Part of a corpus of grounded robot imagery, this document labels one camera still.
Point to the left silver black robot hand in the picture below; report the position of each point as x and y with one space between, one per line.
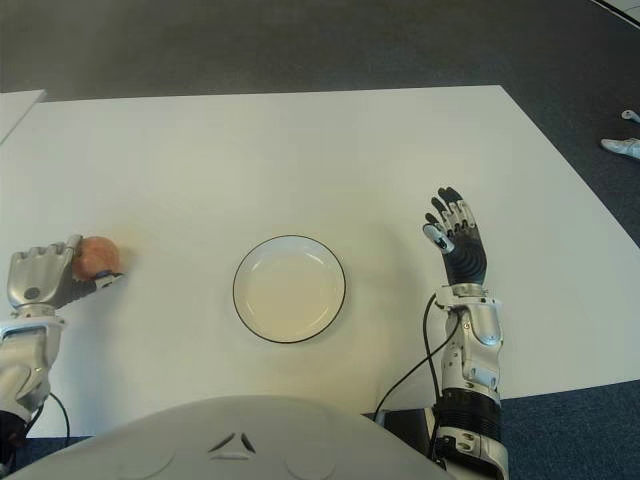
40 280

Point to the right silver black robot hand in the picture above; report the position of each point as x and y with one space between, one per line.
467 257

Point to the orange peach fruit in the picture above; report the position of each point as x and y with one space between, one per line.
100 256

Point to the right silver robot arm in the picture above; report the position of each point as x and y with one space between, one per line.
475 380

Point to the white plate black rim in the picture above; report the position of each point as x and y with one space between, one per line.
290 290

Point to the white neighbouring table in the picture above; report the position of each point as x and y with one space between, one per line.
15 112

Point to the white shoe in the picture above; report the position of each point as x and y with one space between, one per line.
622 147

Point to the white robot torso shell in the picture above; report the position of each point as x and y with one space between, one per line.
225 440

